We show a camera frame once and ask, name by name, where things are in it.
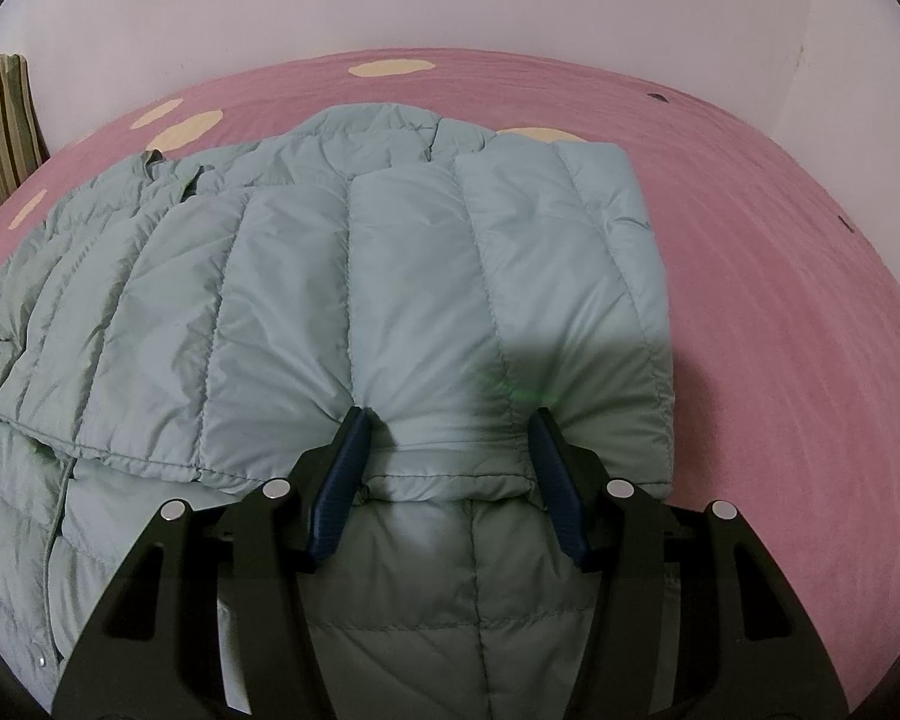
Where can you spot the striped curtain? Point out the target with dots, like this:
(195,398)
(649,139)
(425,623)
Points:
(4,135)

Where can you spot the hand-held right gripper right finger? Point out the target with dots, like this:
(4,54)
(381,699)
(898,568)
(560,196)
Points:
(561,480)

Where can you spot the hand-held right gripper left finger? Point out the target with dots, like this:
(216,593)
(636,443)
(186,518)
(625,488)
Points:
(341,469)

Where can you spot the light blue puffer jacket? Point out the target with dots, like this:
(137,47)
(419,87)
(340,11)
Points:
(307,277)

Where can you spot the pink dotted bed sheet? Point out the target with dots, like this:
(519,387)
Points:
(757,277)

